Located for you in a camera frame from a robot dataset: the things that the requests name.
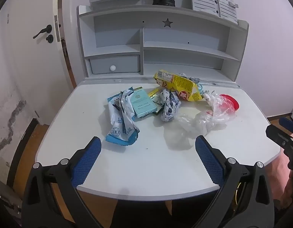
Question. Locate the teal cardboard box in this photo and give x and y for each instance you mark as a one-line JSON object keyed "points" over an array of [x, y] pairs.
{"points": [[143, 104]]}

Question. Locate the small white wrapper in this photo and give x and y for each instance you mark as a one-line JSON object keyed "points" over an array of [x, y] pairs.
{"points": [[207, 96]]}

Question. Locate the dark green packet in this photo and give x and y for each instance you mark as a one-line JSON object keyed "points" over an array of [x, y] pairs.
{"points": [[158, 108]]}

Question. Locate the black door lock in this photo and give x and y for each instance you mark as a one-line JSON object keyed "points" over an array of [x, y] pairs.
{"points": [[49, 39]]}

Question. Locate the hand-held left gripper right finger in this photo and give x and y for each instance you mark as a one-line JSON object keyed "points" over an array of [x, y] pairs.
{"points": [[209, 161]]}

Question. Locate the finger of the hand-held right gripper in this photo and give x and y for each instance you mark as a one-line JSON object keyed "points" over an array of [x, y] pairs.
{"points": [[289, 123], [278, 134]]}

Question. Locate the pink floor mat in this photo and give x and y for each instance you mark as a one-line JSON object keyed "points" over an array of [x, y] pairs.
{"points": [[278, 171]]}

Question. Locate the grey desk hutch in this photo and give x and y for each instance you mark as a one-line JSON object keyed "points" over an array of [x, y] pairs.
{"points": [[184, 33]]}

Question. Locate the blue and white wrapper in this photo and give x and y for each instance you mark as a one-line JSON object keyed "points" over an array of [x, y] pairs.
{"points": [[120, 125]]}

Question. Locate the white slatted rack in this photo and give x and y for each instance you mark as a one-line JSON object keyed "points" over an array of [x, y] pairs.
{"points": [[208, 0]]}

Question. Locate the small yellow box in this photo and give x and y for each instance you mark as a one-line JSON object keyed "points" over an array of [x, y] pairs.
{"points": [[153, 92]]}

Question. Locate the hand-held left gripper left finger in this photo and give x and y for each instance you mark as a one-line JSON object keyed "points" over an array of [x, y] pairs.
{"points": [[87, 161]]}

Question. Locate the clear plastic bag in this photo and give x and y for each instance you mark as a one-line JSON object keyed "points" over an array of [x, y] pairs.
{"points": [[203, 118]]}

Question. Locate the grey drawer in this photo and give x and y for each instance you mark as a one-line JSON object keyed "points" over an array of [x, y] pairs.
{"points": [[125, 64]]}

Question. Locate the crumpled silver wrapper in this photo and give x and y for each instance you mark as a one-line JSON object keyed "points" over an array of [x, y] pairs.
{"points": [[190, 78]]}

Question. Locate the crumpled white blue wrapper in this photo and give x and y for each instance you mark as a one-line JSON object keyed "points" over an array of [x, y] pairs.
{"points": [[169, 104]]}

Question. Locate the yellow snack bag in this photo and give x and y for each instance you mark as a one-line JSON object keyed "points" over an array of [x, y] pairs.
{"points": [[182, 85]]}

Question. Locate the white drawer knob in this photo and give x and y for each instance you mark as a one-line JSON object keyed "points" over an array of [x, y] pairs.
{"points": [[112, 68]]}

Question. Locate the red plastic lid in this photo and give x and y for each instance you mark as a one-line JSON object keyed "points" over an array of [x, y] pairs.
{"points": [[232, 101]]}

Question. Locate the white door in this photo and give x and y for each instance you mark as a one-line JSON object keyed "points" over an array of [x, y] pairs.
{"points": [[25, 64]]}

